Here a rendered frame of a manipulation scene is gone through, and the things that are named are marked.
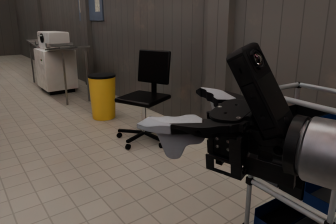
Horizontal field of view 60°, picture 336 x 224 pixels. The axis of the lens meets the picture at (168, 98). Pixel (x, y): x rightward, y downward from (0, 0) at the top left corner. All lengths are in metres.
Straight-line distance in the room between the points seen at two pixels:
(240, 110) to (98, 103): 3.79
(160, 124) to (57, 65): 5.48
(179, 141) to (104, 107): 3.77
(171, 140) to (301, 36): 2.44
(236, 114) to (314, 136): 0.09
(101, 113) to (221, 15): 2.11
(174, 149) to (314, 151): 0.17
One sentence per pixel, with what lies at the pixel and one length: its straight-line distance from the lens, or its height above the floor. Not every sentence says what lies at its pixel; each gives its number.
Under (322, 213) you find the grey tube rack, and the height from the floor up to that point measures 0.47.
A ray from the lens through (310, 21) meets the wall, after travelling 2.73.
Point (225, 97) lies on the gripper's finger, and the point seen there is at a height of 1.25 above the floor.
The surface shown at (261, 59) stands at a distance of 0.36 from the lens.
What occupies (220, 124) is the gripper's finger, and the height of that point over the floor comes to 1.24.
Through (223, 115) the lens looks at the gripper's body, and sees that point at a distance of 0.38.
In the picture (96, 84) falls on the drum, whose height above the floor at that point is 0.53.
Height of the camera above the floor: 1.36
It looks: 15 degrees down
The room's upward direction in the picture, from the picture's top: straight up
